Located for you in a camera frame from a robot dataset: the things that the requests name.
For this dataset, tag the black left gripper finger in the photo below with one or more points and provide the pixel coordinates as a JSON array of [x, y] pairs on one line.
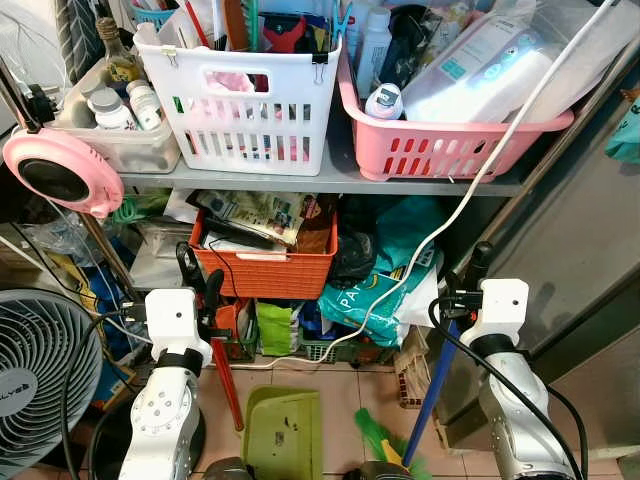
[[188, 268], [214, 288]]

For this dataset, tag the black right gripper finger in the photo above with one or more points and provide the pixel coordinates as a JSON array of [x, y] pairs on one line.
[[454, 282], [481, 265]]

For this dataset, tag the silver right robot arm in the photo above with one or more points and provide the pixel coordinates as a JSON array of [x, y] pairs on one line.
[[520, 410]]

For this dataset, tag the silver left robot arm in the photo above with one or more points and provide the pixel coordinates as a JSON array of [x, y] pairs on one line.
[[160, 415]]

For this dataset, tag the grey floor fan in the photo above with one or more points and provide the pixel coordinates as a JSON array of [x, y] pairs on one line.
[[40, 370]]

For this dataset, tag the orange plastic basket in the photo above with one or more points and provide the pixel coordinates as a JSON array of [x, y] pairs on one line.
[[270, 275]]

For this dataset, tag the green plastic pouch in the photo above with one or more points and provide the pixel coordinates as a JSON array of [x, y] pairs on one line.
[[274, 328]]

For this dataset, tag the teal plastic bag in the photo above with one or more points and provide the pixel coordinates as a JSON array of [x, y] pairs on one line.
[[385, 305]]

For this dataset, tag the printed paper packet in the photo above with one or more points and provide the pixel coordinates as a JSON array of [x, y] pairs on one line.
[[255, 212]]

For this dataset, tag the brown slatted crate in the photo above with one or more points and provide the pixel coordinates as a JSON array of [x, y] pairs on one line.
[[412, 375]]

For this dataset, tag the grey metal cabinet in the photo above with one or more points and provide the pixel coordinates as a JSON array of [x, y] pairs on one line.
[[580, 260]]

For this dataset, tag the pink plastic basket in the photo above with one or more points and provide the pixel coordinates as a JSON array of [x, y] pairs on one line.
[[450, 150]]

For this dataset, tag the black round fan base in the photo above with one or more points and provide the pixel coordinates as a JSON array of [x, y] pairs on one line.
[[195, 440]]

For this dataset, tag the clear plastic storage box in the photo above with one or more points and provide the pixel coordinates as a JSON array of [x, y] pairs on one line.
[[140, 150]]

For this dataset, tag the white plastic basket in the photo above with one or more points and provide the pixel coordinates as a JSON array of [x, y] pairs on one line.
[[240, 115]]

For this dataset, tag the white pill bottle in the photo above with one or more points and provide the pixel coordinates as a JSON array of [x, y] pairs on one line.
[[110, 110], [145, 105]]

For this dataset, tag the white bottle with blue label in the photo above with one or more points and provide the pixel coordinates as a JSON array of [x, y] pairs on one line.
[[384, 102]]

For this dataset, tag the teal cloth with writing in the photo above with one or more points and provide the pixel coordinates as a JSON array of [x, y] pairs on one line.
[[626, 135]]

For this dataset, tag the clear bag of white packs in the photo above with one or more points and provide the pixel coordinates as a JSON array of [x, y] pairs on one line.
[[500, 70]]

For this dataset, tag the glass bottle with label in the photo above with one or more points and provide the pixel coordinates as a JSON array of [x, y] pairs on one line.
[[118, 60]]

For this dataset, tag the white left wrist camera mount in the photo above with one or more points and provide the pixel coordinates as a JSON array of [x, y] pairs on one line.
[[171, 318]]

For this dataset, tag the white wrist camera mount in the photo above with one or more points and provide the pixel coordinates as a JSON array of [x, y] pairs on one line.
[[171, 318], [505, 308]]

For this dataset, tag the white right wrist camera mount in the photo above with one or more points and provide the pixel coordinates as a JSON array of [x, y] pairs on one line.
[[505, 308]]

